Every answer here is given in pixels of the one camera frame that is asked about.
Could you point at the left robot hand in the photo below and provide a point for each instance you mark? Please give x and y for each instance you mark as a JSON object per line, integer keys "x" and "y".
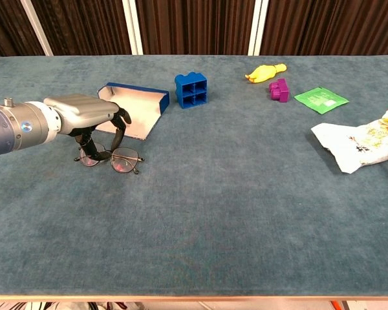
{"x": 81, "y": 109}

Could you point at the blue glasses case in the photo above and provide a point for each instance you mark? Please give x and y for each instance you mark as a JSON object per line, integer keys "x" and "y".
{"x": 142, "y": 113}

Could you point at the eyeglasses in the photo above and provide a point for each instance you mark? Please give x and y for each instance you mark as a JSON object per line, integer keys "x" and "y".
{"x": 126, "y": 159}

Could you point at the blue toy building brick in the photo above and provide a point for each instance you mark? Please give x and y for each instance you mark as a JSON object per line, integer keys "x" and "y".
{"x": 191, "y": 92}

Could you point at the dark brown pleated curtain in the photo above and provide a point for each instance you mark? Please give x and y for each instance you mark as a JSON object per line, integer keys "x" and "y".
{"x": 194, "y": 26}

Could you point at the teal felt table mat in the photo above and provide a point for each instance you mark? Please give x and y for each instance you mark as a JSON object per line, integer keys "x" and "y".
{"x": 194, "y": 210}

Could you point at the yellow rubber chicken toy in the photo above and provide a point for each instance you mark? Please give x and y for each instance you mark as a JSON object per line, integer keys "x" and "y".
{"x": 263, "y": 73}

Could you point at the purple toy building brick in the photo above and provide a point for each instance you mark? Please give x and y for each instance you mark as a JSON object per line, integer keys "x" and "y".
{"x": 279, "y": 92}

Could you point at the green foil sachet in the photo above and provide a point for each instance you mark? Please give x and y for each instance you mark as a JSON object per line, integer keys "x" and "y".
{"x": 320, "y": 100}

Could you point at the white snack bag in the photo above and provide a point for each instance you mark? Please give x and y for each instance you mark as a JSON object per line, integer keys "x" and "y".
{"x": 362, "y": 142}

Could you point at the white aluminium frame post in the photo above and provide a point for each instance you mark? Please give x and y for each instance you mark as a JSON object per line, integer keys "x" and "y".
{"x": 132, "y": 29}
{"x": 258, "y": 29}
{"x": 37, "y": 29}

